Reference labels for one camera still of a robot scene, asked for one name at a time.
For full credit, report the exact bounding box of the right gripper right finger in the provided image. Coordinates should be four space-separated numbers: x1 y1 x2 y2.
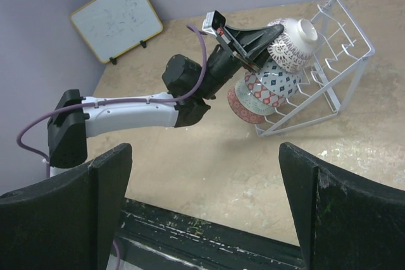
278 142 404 269

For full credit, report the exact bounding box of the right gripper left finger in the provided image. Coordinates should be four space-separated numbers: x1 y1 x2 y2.
1 143 132 269

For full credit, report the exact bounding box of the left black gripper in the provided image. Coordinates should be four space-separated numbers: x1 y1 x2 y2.
207 23 284 76

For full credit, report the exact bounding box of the white black-spoked bowl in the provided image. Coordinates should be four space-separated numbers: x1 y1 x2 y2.
267 18 318 73

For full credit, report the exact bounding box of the light blue patterned bowl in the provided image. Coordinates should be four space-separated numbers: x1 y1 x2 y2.
256 61 303 97

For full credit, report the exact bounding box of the white green-spoked bowl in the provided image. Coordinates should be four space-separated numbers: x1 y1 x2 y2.
235 80 275 116

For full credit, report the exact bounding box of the black floral bowl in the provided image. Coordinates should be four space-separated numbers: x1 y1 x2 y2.
227 88 265 124

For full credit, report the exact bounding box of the dark blue triangle bowl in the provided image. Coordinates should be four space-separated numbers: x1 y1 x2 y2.
244 71 286 107

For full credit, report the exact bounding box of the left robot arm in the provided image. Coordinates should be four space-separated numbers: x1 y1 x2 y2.
47 25 284 176

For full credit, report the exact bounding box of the white dry-erase board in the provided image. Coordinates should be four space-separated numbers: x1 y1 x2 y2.
70 0 163 63

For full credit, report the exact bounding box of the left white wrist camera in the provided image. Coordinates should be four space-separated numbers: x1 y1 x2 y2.
201 10 226 35

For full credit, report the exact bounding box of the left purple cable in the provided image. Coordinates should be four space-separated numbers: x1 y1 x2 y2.
16 23 209 270

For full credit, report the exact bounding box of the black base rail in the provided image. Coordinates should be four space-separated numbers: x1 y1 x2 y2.
116 199 305 269

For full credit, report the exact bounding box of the white wire dish rack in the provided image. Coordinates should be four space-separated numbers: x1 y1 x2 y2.
255 0 375 137

